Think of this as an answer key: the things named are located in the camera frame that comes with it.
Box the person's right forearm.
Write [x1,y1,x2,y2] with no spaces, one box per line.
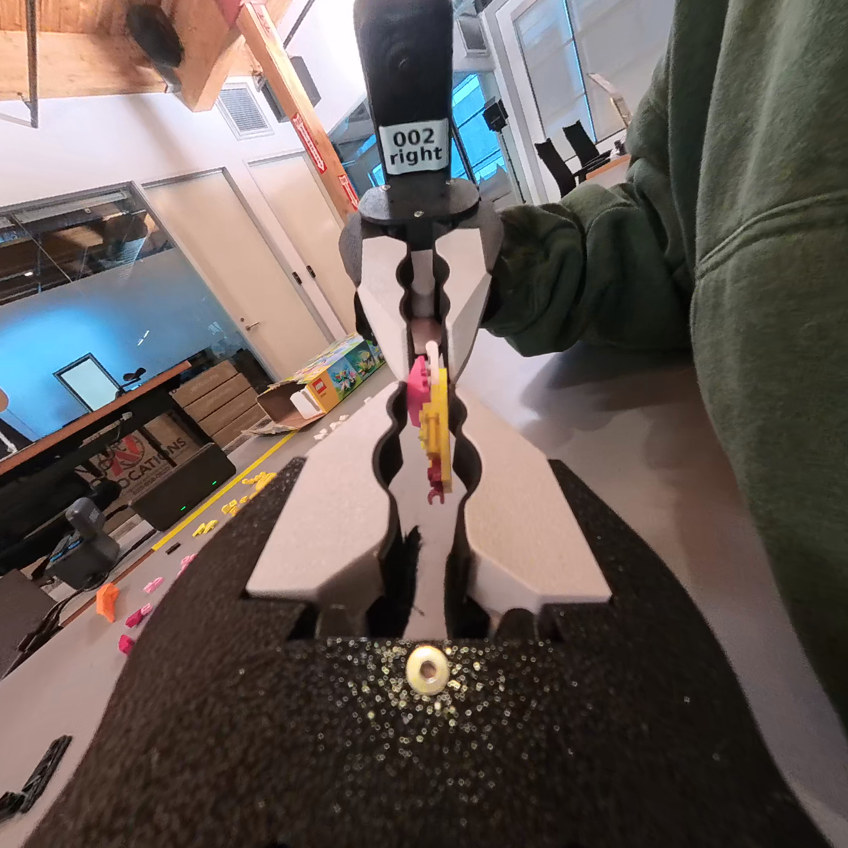
[478,149,703,355]

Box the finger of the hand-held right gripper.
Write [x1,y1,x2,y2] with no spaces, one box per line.
[354,237,417,385]
[432,254,495,386]

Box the colourful lego set box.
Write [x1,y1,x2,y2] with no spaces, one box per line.
[257,334,386,428]

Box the stack of brown cardboard boxes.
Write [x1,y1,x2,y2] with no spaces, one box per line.
[171,363,267,446]

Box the wooden office desk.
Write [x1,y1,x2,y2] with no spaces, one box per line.
[0,361,193,479]

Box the white wall vent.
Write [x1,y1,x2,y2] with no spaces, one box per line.
[215,85,274,139]

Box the black rectangular device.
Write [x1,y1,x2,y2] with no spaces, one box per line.
[130,443,237,531]

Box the pile of yellow lego pieces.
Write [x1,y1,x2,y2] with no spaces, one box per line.
[191,469,279,539]

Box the grey and black handheld device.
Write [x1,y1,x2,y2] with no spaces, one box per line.
[45,497,122,591]

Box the printed cardboard box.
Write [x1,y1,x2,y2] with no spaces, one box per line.
[86,424,200,506]

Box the black office chair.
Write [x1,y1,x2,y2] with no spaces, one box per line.
[563,121,613,174]
[533,138,572,200]

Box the long black lego beam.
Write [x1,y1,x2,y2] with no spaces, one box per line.
[19,734,74,814]

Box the pink and yellow lego assembly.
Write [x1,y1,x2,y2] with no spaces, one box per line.
[406,354,459,506]

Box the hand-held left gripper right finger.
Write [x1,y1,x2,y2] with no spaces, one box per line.
[445,383,612,636]

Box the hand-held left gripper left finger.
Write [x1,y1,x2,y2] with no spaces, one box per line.
[245,379,422,632]

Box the yellow tape strip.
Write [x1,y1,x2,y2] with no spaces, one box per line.
[151,431,299,552]

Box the pile of pink lego pieces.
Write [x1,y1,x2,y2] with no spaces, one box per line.
[118,552,200,657]

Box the white door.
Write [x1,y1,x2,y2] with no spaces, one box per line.
[246,154,348,373]

